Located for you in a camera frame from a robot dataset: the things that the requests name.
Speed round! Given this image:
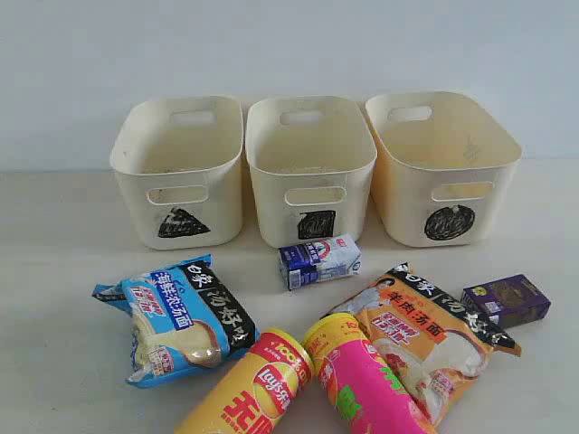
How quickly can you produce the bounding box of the blue white milk carton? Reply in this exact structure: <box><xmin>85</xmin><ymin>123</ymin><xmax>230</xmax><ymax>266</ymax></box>
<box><xmin>278</xmin><ymin>234</ymin><xmax>361</xmax><ymax>291</ymax></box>

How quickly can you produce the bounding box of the blue instant noodle bag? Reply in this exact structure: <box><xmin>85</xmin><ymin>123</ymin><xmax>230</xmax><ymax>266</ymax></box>
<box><xmin>92</xmin><ymin>254</ymin><xmax>260</xmax><ymax>389</ymax></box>

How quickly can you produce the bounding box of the orange instant noodle bag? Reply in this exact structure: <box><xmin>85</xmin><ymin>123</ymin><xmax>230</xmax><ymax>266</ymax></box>
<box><xmin>330</xmin><ymin>263</ymin><xmax>521</xmax><ymax>426</ymax></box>

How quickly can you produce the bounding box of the purple small box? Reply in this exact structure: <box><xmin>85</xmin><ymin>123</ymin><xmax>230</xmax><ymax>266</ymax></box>
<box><xmin>460</xmin><ymin>274</ymin><xmax>551</xmax><ymax>330</ymax></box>

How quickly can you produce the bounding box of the cream bin square mark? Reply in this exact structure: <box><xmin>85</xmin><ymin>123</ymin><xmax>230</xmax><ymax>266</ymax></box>
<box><xmin>245</xmin><ymin>96</ymin><xmax>377</xmax><ymax>248</ymax></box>

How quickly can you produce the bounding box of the cream bin triangle mark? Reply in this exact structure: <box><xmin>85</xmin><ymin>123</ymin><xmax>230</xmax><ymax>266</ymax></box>
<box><xmin>109</xmin><ymin>96</ymin><xmax>244</xmax><ymax>250</ymax></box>

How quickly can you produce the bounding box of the cream bin circle mark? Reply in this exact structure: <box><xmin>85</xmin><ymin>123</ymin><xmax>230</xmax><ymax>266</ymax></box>
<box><xmin>365</xmin><ymin>91</ymin><xmax>522</xmax><ymax>248</ymax></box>

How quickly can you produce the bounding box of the yellow Lays chip can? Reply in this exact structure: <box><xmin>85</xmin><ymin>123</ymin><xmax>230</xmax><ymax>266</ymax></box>
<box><xmin>175</xmin><ymin>328</ymin><xmax>314</xmax><ymax>434</ymax></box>

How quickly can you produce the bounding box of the pink Lays chip can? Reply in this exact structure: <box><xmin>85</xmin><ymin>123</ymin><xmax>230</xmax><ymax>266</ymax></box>
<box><xmin>303</xmin><ymin>313</ymin><xmax>436</xmax><ymax>434</ymax></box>

